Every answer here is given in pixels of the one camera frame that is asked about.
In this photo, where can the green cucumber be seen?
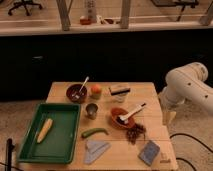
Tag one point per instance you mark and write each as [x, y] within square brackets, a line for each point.
[93, 131]

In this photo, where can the clear plastic cup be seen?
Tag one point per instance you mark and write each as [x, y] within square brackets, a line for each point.
[120, 98]

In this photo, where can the black office chair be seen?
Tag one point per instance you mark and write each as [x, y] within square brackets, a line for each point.
[25, 4]

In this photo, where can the green plastic tray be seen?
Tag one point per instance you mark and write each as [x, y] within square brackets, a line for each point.
[58, 144]

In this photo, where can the grey folded cloth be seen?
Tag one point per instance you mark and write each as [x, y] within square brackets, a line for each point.
[94, 149]

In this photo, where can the white spoon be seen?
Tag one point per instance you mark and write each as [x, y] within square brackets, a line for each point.
[76, 94]

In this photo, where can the brown grape bunch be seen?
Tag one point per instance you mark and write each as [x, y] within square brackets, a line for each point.
[132, 134]

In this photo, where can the black stand post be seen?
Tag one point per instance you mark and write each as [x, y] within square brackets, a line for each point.
[9, 150]

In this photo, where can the red white background object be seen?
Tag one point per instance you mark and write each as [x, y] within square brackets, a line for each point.
[90, 14]

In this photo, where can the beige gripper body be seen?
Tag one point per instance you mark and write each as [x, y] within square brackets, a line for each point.
[168, 116]

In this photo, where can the yellow corn cob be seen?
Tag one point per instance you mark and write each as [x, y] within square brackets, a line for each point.
[46, 127]

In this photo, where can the orange fruit on cup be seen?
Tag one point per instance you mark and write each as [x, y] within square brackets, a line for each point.
[96, 91]

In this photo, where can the orange bowl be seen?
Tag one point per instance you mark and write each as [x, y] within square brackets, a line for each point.
[116, 114]

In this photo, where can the dark red bowl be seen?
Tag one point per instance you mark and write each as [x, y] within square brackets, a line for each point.
[72, 89]

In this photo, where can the blue sponge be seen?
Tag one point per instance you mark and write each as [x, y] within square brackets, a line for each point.
[149, 153]

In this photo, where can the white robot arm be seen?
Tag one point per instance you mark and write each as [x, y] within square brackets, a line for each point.
[186, 82]

